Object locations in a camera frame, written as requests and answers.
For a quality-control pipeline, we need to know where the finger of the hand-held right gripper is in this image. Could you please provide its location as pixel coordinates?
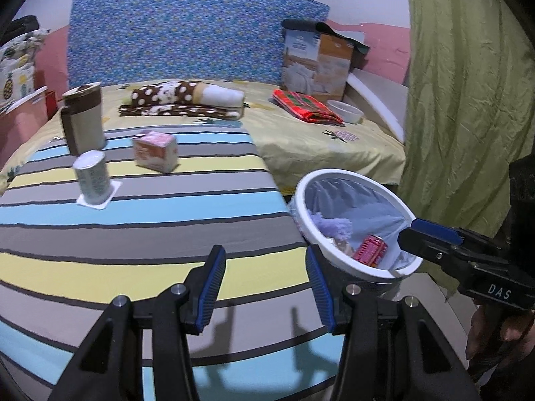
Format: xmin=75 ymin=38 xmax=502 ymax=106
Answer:
xmin=396 ymin=227 xmax=475 ymax=277
xmin=409 ymin=218 xmax=503 ymax=253

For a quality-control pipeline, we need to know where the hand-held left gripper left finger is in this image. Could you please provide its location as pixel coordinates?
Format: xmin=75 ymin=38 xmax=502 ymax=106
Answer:
xmin=48 ymin=244 xmax=227 ymax=401

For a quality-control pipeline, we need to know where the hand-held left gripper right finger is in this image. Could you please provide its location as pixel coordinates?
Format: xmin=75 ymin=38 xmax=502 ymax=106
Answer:
xmin=305 ymin=244 xmax=481 ymax=401

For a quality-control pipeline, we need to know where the white round trash bin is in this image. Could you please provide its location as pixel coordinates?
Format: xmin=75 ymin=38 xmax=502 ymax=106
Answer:
xmin=293 ymin=169 xmax=423 ymax=301

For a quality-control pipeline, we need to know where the red drink can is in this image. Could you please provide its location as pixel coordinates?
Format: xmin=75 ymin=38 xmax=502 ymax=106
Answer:
xmin=353 ymin=235 xmax=389 ymax=267

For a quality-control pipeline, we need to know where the long white foam net sleeve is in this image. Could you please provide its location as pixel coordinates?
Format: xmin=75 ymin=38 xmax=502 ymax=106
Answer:
xmin=310 ymin=211 xmax=352 ymax=241

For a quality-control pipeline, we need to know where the person's right hand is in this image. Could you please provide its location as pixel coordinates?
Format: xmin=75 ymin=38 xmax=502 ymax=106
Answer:
xmin=465 ymin=304 xmax=504 ymax=370

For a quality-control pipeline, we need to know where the clear bin liner bag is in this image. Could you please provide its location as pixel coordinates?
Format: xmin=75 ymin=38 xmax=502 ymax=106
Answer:
xmin=304 ymin=176 xmax=415 ymax=273

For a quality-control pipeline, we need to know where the striped blanket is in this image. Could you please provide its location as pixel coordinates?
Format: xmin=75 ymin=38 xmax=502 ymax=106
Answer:
xmin=0 ymin=127 xmax=347 ymax=401

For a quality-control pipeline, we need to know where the yellow bed sheet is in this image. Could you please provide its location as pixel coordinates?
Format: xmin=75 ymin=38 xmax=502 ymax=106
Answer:
xmin=0 ymin=79 xmax=406 ymax=195

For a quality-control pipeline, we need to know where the white square coaster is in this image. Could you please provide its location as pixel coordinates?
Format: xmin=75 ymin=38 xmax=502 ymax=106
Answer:
xmin=76 ymin=180 xmax=123 ymax=210

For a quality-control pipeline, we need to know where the green curtain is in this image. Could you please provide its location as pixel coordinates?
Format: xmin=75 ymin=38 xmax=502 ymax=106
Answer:
xmin=395 ymin=0 xmax=535 ymax=297

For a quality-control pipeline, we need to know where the white bowl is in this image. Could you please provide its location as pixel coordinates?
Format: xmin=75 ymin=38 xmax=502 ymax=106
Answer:
xmin=326 ymin=99 xmax=365 ymax=125

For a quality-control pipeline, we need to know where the pink tissue pack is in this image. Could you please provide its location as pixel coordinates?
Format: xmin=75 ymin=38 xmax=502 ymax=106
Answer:
xmin=133 ymin=131 xmax=177 ymax=173

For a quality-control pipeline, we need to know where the pale green drink can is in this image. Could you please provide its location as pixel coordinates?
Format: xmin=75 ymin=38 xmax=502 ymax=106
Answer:
xmin=72 ymin=150 xmax=111 ymax=206

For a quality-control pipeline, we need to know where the red plaid cloth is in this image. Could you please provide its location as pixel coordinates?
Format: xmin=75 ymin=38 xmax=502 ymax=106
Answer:
xmin=272 ymin=88 xmax=345 ymax=125

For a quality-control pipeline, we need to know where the brown polka dot blanket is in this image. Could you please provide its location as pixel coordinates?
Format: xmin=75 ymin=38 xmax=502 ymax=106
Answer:
xmin=117 ymin=79 xmax=247 ymax=122

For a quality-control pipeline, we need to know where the bedding package box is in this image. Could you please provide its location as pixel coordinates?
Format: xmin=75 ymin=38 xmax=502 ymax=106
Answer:
xmin=279 ymin=19 xmax=370 ymax=103

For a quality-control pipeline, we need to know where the brown and beige mug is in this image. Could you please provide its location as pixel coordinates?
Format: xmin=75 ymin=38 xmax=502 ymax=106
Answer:
xmin=59 ymin=81 xmax=105 ymax=155

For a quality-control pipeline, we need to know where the pink storage box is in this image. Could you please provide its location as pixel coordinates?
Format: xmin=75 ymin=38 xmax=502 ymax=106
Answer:
xmin=0 ymin=86 xmax=48 ymax=163

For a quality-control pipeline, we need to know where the blue patterned headboard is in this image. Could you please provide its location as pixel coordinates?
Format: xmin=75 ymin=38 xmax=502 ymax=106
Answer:
xmin=67 ymin=0 xmax=331 ymax=88

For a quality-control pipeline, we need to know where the pineapple print quilt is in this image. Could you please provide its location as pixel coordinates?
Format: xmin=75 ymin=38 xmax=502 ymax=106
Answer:
xmin=0 ymin=29 xmax=51 ymax=111

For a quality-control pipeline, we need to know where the black bag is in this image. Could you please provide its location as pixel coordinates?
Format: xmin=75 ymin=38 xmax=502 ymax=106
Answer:
xmin=0 ymin=16 xmax=38 ymax=46

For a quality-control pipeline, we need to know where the white bed frame board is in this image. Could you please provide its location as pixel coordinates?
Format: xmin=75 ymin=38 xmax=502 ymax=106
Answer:
xmin=347 ymin=71 xmax=408 ymax=145

